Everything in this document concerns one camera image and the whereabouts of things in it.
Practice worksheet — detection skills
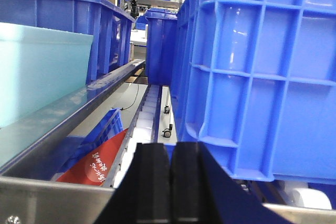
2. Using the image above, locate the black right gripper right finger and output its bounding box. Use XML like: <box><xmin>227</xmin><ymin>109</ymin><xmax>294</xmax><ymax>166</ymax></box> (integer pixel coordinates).
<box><xmin>171</xmin><ymin>142</ymin><xmax>289</xmax><ymax>223</ymax></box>

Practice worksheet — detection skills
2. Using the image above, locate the tall blue bin behind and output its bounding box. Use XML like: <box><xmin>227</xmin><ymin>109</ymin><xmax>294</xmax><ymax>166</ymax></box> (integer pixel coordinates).
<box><xmin>145</xmin><ymin>8</ymin><xmax>177</xmax><ymax>86</ymax></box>

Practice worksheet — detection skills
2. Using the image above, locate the blue crate on lower shelf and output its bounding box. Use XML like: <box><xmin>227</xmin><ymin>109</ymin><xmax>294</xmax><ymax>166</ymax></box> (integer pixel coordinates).
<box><xmin>57</xmin><ymin>108</ymin><xmax>124</xmax><ymax>173</ymax></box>

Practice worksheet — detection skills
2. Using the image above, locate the red printed package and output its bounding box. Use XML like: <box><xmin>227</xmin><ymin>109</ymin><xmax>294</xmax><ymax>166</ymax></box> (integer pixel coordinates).
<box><xmin>56</xmin><ymin>129</ymin><xmax>128</xmax><ymax>186</ymax></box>

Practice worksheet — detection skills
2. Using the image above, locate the blue crate behind bin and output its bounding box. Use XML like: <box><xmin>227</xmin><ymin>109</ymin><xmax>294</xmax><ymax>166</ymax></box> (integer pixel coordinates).
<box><xmin>1</xmin><ymin>0</ymin><xmax>134</xmax><ymax>82</ymax></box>

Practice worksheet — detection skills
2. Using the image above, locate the white roller track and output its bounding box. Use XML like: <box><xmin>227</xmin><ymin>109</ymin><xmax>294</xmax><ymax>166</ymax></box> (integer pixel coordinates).
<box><xmin>103</xmin><ymin>85</ymin><xmax>162</xmax><ymax>188</ymax></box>

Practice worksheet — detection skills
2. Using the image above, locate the large blue ribbed crate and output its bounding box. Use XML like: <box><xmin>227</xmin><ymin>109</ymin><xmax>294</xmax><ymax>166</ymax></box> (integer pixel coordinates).
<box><xmin>171</xmin><ymin>0</ymin><xmax>335</xmax><ymax>184</ymax></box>

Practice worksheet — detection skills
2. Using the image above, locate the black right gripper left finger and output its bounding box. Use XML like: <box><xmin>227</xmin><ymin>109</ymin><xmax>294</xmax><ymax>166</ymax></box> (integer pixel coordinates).
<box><xmin>97</xmin><ymin>143</ymin><xmax>171</xmax><ymax>223</ymax></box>

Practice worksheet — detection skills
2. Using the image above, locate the black caster wheel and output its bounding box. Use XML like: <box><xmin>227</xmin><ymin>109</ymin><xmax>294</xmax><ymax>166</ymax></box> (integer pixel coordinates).
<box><xmin>162</xmin><ymin>128</ymin><xmax>172</xmax><ymax>138</ymax></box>

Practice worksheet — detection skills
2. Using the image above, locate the light blue plastic bin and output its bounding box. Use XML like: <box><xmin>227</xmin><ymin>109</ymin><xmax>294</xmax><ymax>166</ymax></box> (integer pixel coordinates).
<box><xmin>1</xmin><ymin>23</ymin><xmax>93</xmax><ymax>127</ymax></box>

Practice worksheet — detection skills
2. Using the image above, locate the stainless steel rack rail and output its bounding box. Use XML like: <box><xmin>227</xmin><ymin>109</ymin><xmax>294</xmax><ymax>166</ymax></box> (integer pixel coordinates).
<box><xmin>1</xmin><ymin>60</ymin><xmax>144</xmax><ymax>223</ymax></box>

